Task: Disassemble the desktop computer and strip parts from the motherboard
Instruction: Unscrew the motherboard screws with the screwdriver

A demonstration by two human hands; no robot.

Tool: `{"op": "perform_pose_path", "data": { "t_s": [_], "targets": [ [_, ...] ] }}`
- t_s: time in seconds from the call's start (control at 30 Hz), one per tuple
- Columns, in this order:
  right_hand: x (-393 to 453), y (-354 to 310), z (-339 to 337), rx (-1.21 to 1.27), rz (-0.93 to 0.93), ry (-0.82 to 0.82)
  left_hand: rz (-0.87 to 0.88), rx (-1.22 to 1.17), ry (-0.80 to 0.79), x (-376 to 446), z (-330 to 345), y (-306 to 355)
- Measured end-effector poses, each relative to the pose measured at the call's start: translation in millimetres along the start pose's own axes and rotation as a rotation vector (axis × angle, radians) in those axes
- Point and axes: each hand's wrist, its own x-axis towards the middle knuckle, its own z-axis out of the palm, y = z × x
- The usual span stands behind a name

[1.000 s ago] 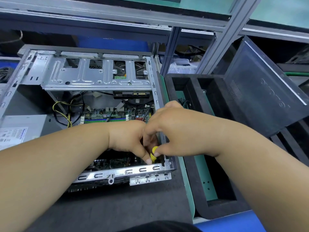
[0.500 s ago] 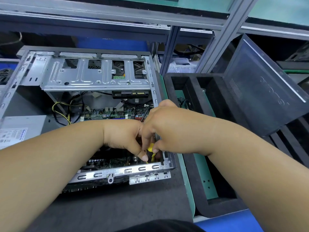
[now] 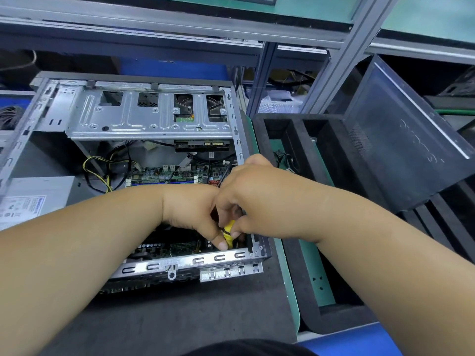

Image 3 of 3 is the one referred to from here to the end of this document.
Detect person's left forearm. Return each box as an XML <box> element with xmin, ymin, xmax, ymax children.
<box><xmin>0</xmin><ymin>185</ymin><xmax>172</xmax><ymax>356</ymax></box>

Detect white plastic bags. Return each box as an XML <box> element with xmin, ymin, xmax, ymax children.
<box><xmin>256</xmin><ymin>89</ymin><xmax>305</xmax><ymax>114</ymax></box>

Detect yellow handled screwdriver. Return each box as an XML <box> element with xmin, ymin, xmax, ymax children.
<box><xmin>221</xmin><ymin>220</ymin><xmax>237</xmax><ymax>249</ymax></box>

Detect empty black foam tray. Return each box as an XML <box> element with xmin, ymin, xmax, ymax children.
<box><xmin>401</xmin><ymin>178</ymin><xmax>475</xmax><ymax>264</ymax></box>
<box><xmin>252</xmin><ymin>112</ymin><xmax>417</xmax><ymax>334</ymax></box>

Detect grey computer case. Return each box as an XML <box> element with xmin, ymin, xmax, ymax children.
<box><xmin>0</xmin><ymin>70</ymin><xmax>270</xmax><ymax>294</ymax></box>

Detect person's right hand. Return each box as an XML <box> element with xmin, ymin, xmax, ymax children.
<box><xmin>214</xmin><ymin>154</ymin><xmax>350</xmax><ymax>245</ymax></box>

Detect person's left hand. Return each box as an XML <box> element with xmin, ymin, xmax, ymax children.
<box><xmin>159</xmin><ymin>183</ymin><xmax>231</xmax><ymax>251</ymax></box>

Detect small black cable bundle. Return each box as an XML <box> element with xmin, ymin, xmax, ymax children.
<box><xmin>276</xmin><ymin>150</ymin><xmax>298</xmax><ymax>175</ymax></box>

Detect aluminium frame post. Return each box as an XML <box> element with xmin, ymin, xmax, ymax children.
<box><xmin>300</xmin><ymin>0</ymin><xmax>402</xmax><ymax>116</ymax></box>

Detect silver power supply unit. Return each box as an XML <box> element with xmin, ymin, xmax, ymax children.
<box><xmin>0</xmin><ymin>176</ymin><xmax>77</xmax><ymax>230</ymax></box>

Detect grey coiled cable bundle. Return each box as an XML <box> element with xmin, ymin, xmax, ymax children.
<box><xmin>0</xmin><ymin>105</ymin><xmax>27</xmax><ymax>131</ymax></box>

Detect green upper shelf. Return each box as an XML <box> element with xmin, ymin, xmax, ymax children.
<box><xmin>0</xmin><ymin>0</ymin><xmax>475</xmax><ymax>67</ymax></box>

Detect yellow and black wire bundle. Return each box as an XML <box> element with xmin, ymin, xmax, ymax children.
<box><xmin>83</xmin><ymin>153</ymin><xmax>135</xmax><ymax>193</ymax></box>

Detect grey side panel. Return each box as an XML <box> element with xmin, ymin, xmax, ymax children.
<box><xmin>343</xmin><ymin>55</ymin><xmax>475</xmax><ymax>212</ymax></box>

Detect green motherboard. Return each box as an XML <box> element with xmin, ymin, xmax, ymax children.
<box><xmin>126</xmin><ymin>159</ymin><xmax>246</xmax><ymax>260</ymax></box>

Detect person's black right sleeve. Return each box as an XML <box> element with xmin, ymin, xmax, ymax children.
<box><xmin>182</xmin><ymin>339</ymin><xmax>320</xmax><ymax>356</ymax></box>

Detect person's right forearm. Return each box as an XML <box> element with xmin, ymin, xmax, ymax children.
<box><xmin>323</xmin><ymin>200</ymin><xmax>475</xmax><ymax>356</ymax></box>

